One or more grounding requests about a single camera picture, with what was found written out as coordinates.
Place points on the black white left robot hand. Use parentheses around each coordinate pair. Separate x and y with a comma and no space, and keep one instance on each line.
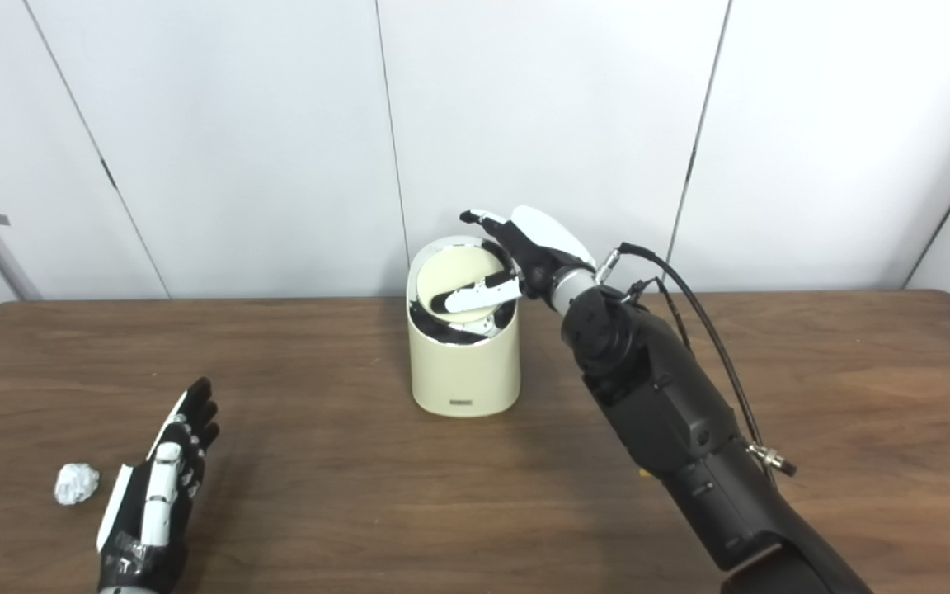
(157,503)

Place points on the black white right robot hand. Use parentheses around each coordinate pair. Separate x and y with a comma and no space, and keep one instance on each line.
(545,243)

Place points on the white paper ball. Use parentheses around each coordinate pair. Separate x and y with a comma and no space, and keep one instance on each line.
(77,484)

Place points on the cream round bin lid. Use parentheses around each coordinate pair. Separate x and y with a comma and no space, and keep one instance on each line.
(454,268)

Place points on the cream-colored round bin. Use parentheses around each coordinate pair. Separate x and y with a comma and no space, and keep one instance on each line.
(465,371)

